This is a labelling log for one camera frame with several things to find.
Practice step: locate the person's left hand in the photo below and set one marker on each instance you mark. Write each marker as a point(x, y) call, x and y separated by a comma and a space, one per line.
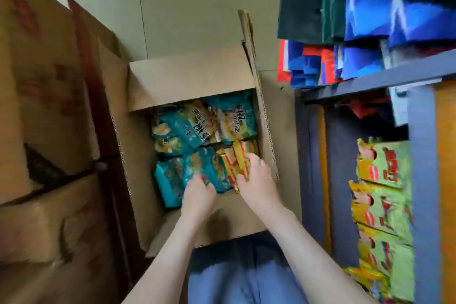
point(197, 200)

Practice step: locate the person's right hand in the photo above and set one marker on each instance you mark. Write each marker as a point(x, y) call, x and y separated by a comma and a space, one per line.
point(262, 189)

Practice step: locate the teal noodle packets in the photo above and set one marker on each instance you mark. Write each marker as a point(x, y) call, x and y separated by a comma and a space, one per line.
point(189, 125)

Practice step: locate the grey metal shelf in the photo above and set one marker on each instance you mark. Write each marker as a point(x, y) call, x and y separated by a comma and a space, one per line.
point(392, 75)

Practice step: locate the person's left forearm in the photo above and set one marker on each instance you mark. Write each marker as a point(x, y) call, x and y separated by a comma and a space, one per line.
point(167, 264)

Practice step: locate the person's right forearm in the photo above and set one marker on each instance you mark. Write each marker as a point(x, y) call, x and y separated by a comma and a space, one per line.
point(317, 268)

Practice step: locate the cardboard cartons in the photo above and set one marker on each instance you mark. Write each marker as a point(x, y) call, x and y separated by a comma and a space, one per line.
point(42, 83)
point(46, 236)

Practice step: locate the stack of green cartoon packets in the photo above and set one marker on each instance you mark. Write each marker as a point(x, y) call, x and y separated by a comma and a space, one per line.
point(384, 214)

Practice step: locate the crumpled red bag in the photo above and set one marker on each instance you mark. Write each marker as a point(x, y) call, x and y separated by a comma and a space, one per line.
point(363, 108)

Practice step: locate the bunch of small gift bags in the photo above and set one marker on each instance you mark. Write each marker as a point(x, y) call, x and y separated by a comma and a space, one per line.
point(313, 65)

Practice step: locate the white green-edged gift bag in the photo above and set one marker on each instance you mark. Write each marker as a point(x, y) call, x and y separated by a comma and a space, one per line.
point(399, 108)

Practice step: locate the dark green gift bag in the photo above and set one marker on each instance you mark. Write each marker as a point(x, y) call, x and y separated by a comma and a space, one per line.
point(303, 1)

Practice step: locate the row of blue gift bags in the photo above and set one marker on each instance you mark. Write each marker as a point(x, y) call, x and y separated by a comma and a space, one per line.
point(392, 4)

